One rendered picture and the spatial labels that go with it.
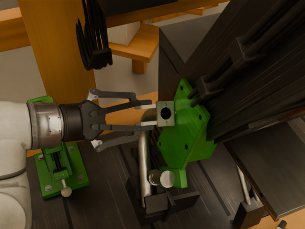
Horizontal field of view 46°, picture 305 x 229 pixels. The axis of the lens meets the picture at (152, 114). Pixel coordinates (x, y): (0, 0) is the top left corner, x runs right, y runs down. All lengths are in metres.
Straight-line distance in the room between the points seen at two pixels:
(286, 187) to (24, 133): 0.53
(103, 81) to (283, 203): 2.03
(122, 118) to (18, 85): 1.64
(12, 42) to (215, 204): 0.69
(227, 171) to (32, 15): 0.66
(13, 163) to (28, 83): 2.08
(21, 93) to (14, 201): 2.05
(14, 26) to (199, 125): 0.55
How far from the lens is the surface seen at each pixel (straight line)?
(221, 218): 1.00
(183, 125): 0.76
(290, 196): 0.80
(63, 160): 0.98
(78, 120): 0.70
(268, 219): 1.02
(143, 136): 0.89
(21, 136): 0.67
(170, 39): 0.91
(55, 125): 0.68
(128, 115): 1.21
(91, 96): 0.74
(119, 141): 0.75
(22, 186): 0.70
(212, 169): 1.07
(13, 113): 0.67
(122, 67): 2.73
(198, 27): 0.96
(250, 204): 0.90
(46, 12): 0.88
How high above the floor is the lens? 1.78
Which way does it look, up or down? 48 degrees down
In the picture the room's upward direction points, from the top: straight up
